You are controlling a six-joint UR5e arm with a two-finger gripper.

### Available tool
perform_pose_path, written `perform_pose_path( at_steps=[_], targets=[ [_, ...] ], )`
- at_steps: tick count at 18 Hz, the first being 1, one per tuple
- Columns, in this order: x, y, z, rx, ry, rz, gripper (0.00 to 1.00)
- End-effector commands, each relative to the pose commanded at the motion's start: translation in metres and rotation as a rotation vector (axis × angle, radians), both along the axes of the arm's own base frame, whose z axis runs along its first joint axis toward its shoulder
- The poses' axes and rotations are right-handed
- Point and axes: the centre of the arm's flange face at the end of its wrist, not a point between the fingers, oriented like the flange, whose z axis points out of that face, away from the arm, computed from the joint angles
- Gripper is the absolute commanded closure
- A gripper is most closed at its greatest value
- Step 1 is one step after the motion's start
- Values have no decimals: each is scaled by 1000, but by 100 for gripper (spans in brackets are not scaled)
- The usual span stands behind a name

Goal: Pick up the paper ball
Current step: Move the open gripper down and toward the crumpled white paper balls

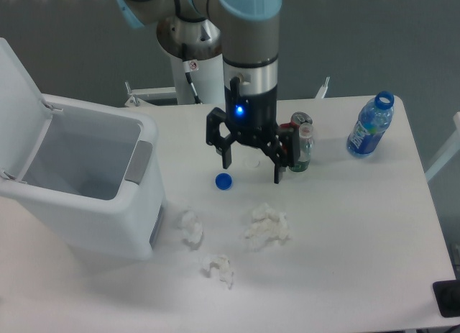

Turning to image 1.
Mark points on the bottom crumpled paper ball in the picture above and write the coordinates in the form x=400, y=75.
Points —
x=223, y=266

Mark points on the large crumpled paper ball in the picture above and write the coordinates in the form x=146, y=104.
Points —
x=268, y=225

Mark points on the white frame at right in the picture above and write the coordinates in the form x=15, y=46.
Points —
x=448, y=149

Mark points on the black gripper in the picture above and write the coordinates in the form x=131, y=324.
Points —
x=251, y=121

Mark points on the white open trash bin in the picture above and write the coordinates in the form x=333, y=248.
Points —
x=88, y=172

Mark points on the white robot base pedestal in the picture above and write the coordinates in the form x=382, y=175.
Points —
x=194, y=67

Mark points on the small green glass bottle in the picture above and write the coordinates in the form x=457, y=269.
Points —
x=306, y=143

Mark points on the black device at edge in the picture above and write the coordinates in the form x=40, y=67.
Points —
x=447, y=297

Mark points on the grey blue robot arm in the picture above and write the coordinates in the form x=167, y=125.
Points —
x=245, y=35

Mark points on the blue plastic bottle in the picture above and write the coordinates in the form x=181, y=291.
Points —
x=372, y=122

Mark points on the red soda can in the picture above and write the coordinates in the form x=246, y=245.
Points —
x=297, y=119

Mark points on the blue bottle cap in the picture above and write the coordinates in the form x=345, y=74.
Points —
x=223, y=181

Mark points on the left crumpled paper ball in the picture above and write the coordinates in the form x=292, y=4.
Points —
x=191, y=229

